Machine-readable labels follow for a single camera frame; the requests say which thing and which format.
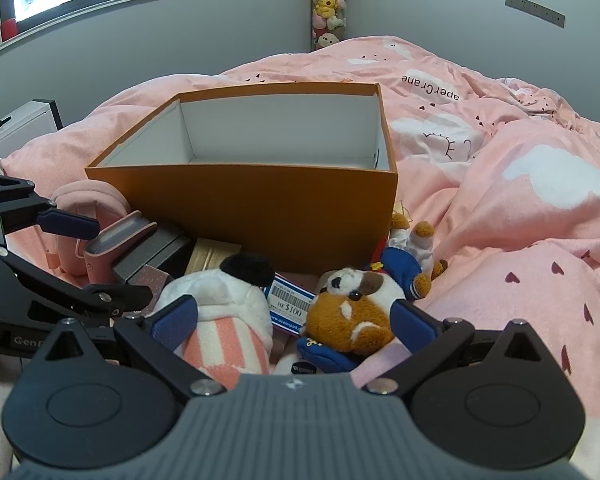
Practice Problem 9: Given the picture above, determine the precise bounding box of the white bunny plush striped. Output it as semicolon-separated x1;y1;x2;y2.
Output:
155;252;275;389

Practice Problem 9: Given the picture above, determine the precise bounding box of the pink fabric pouch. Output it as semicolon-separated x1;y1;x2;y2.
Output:
44;180;131;276

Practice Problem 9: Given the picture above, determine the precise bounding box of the brown white dog plush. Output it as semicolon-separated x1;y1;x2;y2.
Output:
297;268;405;373

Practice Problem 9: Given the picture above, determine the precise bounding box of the pink printed duvet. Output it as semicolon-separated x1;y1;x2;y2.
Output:
0;36;600;479

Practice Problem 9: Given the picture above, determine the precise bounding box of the gold yellow box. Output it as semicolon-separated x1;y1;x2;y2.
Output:
185;238;242;274

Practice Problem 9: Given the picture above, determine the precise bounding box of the white appliance beside bed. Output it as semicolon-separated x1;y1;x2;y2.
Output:
0;99;64;158

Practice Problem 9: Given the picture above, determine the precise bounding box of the orange cardboard box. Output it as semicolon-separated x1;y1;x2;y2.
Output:
85;81;398;275

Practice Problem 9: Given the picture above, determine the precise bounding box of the white blue price tag card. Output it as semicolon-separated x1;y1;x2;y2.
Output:
264;274;315;337

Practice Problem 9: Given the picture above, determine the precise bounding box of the grey wall rail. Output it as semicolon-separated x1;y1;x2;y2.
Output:
505;0;566;28

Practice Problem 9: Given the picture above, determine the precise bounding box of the dark grey box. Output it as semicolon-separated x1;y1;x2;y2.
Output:
112;228;193;284

